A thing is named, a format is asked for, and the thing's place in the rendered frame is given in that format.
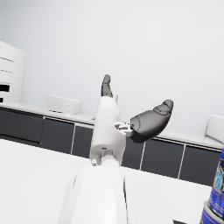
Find blue printed can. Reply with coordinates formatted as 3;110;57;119
199;147;224;224

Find white microwave oven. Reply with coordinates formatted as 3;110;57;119
44;94;82;116

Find white rounded appliance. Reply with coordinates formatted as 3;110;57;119
205;114;224;144

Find tall white cabinet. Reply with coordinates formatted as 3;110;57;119
0;40;26;104

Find dark kitchen counter cabinets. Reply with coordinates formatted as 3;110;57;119
0;101;224;187

